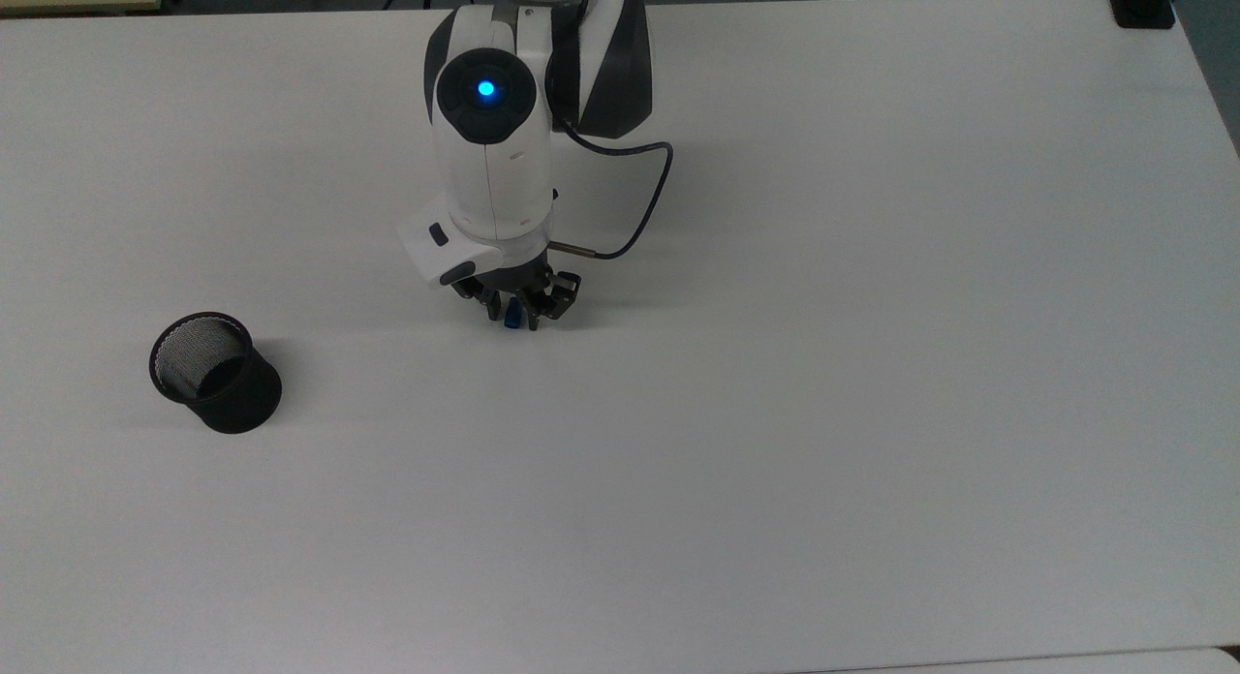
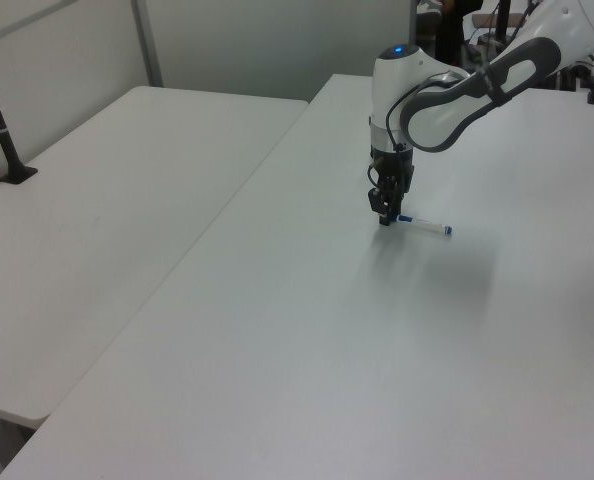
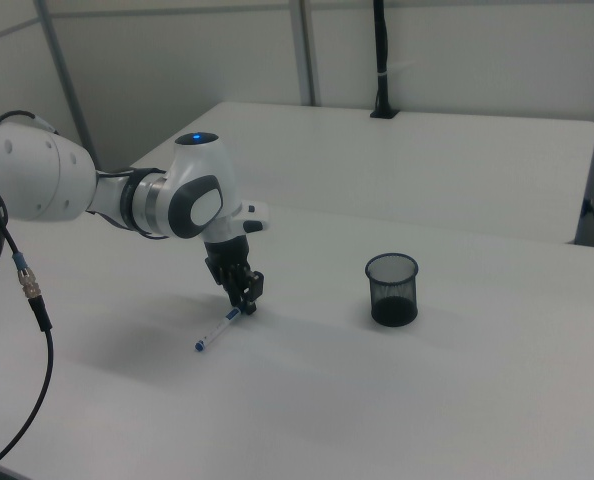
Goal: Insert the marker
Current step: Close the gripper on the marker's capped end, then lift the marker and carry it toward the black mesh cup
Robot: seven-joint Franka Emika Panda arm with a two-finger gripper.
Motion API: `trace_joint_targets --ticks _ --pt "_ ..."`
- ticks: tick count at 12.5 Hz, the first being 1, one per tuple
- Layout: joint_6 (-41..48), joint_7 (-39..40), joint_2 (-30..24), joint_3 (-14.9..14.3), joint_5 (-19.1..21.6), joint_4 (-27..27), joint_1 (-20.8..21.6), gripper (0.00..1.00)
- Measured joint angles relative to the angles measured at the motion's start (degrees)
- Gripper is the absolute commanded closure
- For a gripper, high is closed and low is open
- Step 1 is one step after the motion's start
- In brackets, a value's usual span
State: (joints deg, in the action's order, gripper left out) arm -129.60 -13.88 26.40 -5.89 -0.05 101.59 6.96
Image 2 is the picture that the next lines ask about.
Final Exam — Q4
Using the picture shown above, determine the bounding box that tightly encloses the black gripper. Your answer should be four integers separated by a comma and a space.
367, 148, 417, 230

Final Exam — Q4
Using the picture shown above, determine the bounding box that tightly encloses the blue capped white marker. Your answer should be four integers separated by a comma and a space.
392, 213, 454, 238

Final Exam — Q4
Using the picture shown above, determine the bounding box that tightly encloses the dark background object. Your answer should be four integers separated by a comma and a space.
434, 0, 471, 66

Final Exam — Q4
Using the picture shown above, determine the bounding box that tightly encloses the black background stand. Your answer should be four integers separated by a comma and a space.
494, 0, 513, 44

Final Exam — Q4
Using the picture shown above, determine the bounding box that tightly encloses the white side table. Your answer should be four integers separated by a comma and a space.
0, 85, 311, 422

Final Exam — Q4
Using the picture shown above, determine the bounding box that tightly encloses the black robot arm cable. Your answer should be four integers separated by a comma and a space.
384, 69, 483, 151

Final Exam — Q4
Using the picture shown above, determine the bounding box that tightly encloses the black cable strap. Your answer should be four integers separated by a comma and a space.
478, 68, 507, 107

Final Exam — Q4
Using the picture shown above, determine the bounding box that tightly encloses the gray partition post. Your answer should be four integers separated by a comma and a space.
130, 0, 164, 89

